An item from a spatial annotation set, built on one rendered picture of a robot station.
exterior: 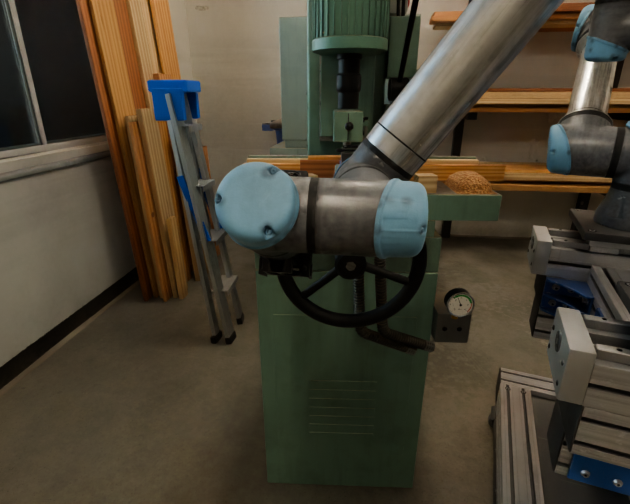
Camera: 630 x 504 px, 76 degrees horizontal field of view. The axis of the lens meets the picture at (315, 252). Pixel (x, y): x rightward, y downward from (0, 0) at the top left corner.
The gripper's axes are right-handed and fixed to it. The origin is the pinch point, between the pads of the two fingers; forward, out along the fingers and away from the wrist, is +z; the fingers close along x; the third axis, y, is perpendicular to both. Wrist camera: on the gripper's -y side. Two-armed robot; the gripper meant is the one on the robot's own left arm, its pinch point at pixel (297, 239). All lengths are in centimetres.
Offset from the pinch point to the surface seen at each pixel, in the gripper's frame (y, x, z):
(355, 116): -33.4, 9.0, 22.3
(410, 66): -55, 23, 36
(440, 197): -14.2, 28.7, 20.6
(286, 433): 48, -6, 52
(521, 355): 29, 91, 126
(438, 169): -25, 31, 33
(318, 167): -21.1, 1.0, 23.4
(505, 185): -75, 113, 204
